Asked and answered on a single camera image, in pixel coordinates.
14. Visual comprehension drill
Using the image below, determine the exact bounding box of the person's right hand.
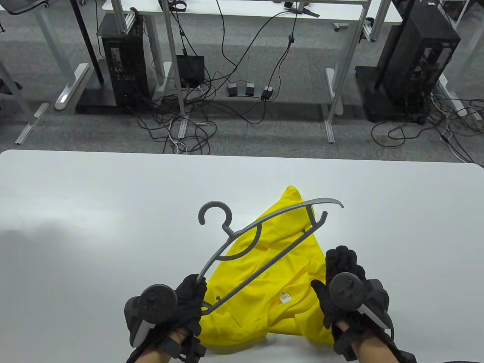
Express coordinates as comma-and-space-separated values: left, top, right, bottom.
311, 246, 390, 343

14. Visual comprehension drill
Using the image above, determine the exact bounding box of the person's left hand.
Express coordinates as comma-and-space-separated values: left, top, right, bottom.
166, 274, 208, 338

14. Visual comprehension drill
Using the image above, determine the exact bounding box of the gray plastic clothes hanger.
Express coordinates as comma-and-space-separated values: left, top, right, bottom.
195, 197, 344, 315

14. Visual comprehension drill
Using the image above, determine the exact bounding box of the person's left forearm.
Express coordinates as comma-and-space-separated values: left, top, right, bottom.
134, 328, 190, 363

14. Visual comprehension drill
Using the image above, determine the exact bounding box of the person's right forearm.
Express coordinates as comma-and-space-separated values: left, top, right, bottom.
337, 321, 397, 363

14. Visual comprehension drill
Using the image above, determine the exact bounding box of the black round right glove tracker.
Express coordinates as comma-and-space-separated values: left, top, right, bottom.
328, 272, 394, 330

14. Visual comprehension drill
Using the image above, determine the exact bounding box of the yellow garment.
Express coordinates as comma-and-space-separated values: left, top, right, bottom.
197, 185, 335, 346

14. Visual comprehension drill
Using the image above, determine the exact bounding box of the gray foot pedal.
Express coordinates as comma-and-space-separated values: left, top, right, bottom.
226, 81, 264, 98

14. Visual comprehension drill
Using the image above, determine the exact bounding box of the black floor plate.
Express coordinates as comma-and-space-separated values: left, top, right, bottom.
75, 60, 152, 115
355, 66, 435, 124

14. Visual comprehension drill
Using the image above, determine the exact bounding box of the small black box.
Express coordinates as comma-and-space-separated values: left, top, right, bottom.
176, 55, 206, 88

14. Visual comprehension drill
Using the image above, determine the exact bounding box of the black computer tower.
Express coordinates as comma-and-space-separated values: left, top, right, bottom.
97, 13, 150, 108
374, 0, 461, 114

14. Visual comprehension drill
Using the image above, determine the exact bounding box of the white desk leg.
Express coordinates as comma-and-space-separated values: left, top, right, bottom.
32, 0, 90, 111

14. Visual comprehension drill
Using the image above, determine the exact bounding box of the white background desk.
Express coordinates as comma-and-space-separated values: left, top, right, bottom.
102, 0, 403, 144

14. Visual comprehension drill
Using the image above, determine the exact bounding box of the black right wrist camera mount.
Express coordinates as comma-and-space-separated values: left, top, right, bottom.
333, 321, 417, 363

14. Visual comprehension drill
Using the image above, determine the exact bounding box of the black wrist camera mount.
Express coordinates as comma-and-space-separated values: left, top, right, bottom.
333, 321, 417, 363
127, 332, 207, 363

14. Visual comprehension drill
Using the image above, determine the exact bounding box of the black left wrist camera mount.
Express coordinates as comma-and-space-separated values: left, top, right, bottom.
127, 332, 207, 363

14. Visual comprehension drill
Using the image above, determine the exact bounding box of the tangle of black cables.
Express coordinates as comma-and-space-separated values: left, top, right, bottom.
134, 70, 267, 155

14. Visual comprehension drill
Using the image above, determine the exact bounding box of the bundle of cables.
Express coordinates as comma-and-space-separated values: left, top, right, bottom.
371, 93, 484, 165

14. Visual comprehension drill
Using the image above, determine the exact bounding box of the aluminium frame post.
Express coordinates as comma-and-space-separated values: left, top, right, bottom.
324, 0, 373, 144
162, 0, 188, 138

